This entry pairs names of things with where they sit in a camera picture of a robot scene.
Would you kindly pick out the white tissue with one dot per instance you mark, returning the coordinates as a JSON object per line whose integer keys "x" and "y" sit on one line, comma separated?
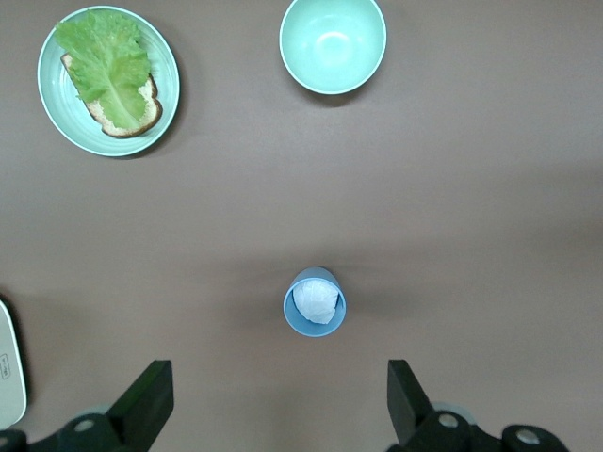
{"x": 315, "y": 301}

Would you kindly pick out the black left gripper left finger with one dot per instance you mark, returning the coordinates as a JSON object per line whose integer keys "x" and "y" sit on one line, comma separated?
{"x": 141, "y": 409}

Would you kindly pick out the green lettuce leaf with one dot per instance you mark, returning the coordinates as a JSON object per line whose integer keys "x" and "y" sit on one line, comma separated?
{"x": 108, "y": 66}

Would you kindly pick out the mint green bowl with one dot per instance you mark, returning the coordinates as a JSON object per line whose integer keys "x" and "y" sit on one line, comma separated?
{"x": 330, "y": 42}

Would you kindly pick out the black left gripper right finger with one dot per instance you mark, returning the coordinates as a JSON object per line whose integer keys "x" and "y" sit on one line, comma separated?
{"x": 410, "y": 414}

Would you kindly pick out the toasted bread slice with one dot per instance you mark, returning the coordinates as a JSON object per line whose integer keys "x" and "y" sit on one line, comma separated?
{"x": 151, "y": 112}

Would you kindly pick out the blue plastic cup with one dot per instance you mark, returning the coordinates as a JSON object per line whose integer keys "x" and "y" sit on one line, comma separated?
{"x": 325, "y": 275}

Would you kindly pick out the mint green plate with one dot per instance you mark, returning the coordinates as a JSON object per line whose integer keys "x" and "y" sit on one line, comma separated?
{"x": 56, "y": 108}

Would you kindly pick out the cream plate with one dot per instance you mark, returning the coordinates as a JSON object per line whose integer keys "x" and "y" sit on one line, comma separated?
{"x": 9, "y": 376}

